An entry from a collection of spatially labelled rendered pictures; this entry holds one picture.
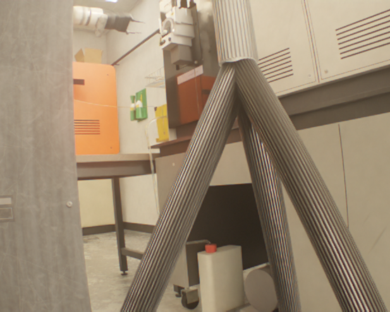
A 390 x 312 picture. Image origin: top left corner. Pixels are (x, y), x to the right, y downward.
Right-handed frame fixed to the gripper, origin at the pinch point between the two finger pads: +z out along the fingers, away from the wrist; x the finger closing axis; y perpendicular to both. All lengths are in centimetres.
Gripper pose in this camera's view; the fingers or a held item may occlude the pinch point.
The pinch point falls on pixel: (143, 28)
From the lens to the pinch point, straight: 145.6
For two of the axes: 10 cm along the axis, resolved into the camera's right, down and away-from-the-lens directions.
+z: 8.1, -0.2, 5.9
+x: -4.1, 6.9, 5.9
